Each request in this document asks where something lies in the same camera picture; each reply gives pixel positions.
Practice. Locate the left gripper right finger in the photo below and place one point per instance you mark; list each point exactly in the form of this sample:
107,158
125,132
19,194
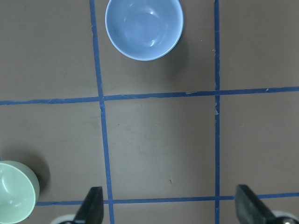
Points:
250,209

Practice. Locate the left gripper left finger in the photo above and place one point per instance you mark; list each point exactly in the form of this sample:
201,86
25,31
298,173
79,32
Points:
92,208

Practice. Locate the blue bowl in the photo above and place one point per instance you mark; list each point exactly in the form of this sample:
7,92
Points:
144,30

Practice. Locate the green bowl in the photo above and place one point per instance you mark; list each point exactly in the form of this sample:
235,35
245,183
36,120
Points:
19,192

